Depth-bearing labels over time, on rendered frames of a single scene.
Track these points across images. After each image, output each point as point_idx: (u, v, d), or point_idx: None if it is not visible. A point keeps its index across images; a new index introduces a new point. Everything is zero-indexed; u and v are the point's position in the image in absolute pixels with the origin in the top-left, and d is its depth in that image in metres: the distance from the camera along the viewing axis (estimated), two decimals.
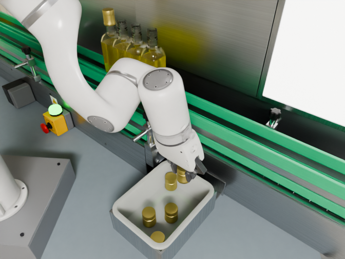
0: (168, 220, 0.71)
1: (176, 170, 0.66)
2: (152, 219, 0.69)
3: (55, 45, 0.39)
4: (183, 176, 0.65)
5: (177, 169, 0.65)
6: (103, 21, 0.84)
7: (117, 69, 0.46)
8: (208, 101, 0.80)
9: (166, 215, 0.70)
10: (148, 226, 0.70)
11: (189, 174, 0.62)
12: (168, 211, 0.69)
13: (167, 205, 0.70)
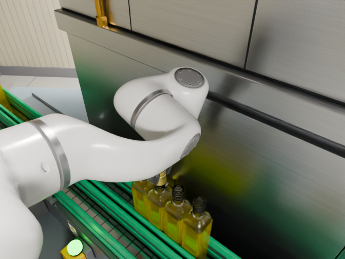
0: None
1: None
2: None
3: (104, 158, 0.31)
4: (166, 172, 0.66)
5: (162, 173, 0.64)
6: None
7: (151, 91, 0.40)
8: None
9: None
10: None
11: None
12: None
13: None
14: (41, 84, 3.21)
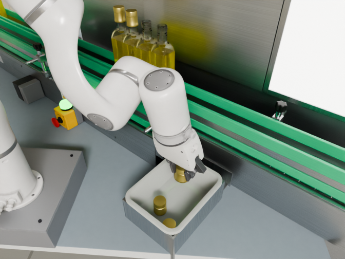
0: (179, 179, 0.66)
1: (130, 17, 0.81)
2: (163, 207, 0.72)
3: (56, 42, 0.39)
4: (137, 15, 0.83)
5: (133, 13, 0.81)
6: (114, 18, 0.86)
7: (119, 68, 0.46)
8: (215, 95, 0.83)
9: (177, 173, 0.66)
10: (159, 214, 0.73)
11: (188, 173, 0.63)
12: (179, 169, 0.64)
13: None
14: None
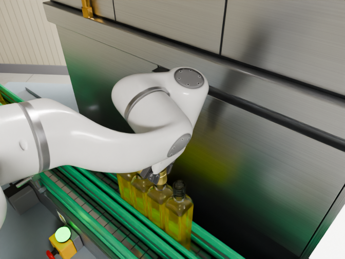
0: (165, 180, 0.66)
1: None
2: None
3: (85, 145, 0.32)
4: None
5: None
6: None
7: (147, 87, 0.40)
8: (243, 257, 0.68)
9: (164, 176, 0.65)
10: None
11: (173, 162, 0.65)
12: (164, 170, 0.64)
13: None
14: (38, 81, 3.23)
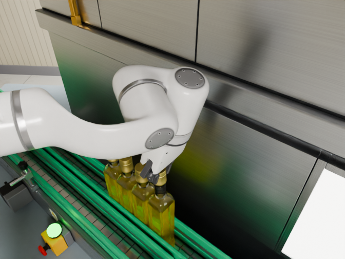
0: (147, 178, 0.71)
1: (124, 165, 0.72)
2: (164, 167, 0.66)
3: (59, 131, 0.36)
4: (132, 161, 0.73)
5: (127, 161, 0.71)
6: None
7: (142, 77, 0.41)
8: (221, 251, 0.73)
9: None
10: (166, 179, 0.67)
11: (172, 162, 0.65)
12: None
13: (138, 169, 0.69)
14: (36, 82, 3.28)
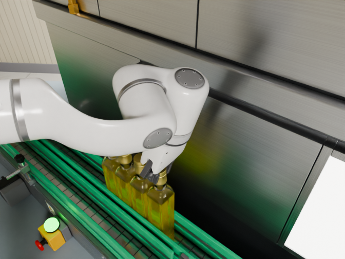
0: None
1: (122, 156, 0.70)
2: (165, 167, 0.66)
3: (58, 123, 0.35)
4: None
5: None
6: None
7: (142, 77, 0.41)
8: (222, 244, 0.71)
9: (145, 166, 0.68)
10: (166, 179, 0.67)
11: (172, 162, 0.65)
12: None
13: (137, 160, 0.67)
14: None
